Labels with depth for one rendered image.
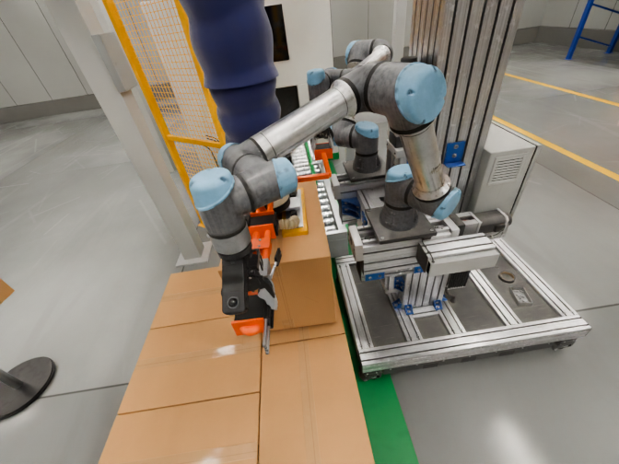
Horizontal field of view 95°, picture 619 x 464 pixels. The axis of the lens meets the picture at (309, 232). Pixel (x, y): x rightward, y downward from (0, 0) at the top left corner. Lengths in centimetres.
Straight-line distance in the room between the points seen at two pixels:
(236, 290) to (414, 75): 56
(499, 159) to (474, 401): 127
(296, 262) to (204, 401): 72
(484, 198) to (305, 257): 85
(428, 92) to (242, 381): 124
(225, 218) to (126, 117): 191
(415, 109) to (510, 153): 76
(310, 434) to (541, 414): 126
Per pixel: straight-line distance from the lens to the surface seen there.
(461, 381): 202
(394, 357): 174
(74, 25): 235
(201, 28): 96
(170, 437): 143
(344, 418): 128
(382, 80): 73
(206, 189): 49
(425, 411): 190
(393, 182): 106
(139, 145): 242
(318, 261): 101
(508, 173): 145
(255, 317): 68
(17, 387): 285
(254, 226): 92
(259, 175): 53
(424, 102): 71
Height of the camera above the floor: 176
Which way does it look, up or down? 38 degrees down
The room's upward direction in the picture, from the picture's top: 9 degrees counter-clockwise
